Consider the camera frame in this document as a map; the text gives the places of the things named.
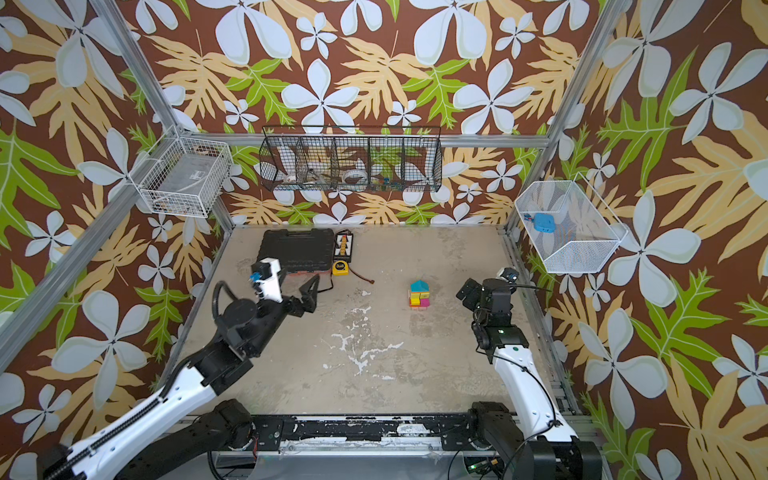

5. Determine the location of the teal wood block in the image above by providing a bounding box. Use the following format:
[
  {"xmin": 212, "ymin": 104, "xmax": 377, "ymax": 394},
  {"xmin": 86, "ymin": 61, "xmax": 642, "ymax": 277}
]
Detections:
[{"xmin": 410, "ymin": 280, "xmax": 430, "ymax": 293}]

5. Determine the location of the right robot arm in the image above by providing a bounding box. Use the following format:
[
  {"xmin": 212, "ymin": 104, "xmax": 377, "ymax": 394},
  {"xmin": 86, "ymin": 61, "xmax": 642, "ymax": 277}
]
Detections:
[{"xmin": 456, "ymin": 267, "xmax": 603, "ymax": 479}]

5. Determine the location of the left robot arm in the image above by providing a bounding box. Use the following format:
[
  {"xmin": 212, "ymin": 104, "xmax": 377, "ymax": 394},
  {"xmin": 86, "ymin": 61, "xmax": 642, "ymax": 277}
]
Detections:
[{"xmin": 37, "ymin": 274, "xmax": 320, "ymax": 479}]

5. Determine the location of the yellow tape measure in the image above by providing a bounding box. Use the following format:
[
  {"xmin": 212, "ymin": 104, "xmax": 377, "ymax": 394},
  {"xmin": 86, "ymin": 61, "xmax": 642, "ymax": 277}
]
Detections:
[{"xmin": 332, "ymin": 260, "xmax": 350, "ymax": 276}]

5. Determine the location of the black and red tool case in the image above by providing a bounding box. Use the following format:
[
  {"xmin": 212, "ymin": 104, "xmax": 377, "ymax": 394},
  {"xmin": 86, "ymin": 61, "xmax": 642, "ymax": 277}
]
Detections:
[{"xmin": 257, "ymin": 229, "xmax": 335, "ymax": 273}]

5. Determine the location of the blue object in basket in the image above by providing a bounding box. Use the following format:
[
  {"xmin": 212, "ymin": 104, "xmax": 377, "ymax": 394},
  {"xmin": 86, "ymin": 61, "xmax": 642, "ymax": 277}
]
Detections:
[{"xmin": 532, "ymin": 213, "xmax": 557, "ymax": 234}]

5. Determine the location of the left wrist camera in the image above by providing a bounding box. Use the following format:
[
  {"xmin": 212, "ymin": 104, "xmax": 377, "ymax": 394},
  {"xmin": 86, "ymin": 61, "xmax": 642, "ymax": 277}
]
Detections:
[{"xmin": 249, "ymin": 258, "xmax": 282, "ymax": 303}]

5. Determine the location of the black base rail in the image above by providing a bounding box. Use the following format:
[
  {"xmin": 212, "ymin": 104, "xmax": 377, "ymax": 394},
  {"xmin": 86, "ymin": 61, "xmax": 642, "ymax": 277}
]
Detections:
[{"xmin": 251, "ymin": 413, "xmax": 523, "ymax": 452}]

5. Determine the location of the white wire basket right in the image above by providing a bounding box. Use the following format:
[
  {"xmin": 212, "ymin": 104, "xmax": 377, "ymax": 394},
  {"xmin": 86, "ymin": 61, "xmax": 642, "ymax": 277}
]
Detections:
[{"xmin": 515, "ymin": 180, "xmax": 628, "ymax": 276}]

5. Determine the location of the white wire basket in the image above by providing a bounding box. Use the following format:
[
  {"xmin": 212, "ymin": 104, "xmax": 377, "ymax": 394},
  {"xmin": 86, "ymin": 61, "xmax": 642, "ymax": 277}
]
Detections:
[
  {"xmin": 129, "ymin": 127, "xmax": 233, "ymax": 218},
  {"xmin": 515, "ymin": 180, "xmax": 628, "ymax": 276}
]

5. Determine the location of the black wire basket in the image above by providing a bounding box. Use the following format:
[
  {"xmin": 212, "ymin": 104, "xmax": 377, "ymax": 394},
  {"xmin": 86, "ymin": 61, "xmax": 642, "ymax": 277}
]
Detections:
[{"xmin": 256, "ymin": 126, "xmax": 444, "ymax": 192}]

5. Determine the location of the white wire basket left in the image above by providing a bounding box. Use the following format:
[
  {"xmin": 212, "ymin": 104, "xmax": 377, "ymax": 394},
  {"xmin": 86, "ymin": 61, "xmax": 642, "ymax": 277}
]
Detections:
[{"xmin": 129, "ymin": 127, "xmax": 233, "ymax": 218}]

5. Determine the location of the aluminium frame post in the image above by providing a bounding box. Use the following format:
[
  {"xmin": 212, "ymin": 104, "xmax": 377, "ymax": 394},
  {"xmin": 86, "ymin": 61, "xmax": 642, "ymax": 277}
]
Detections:
[{"xmin": 91, "ymin": 1, "xmax": 234, "ymax": 233}]

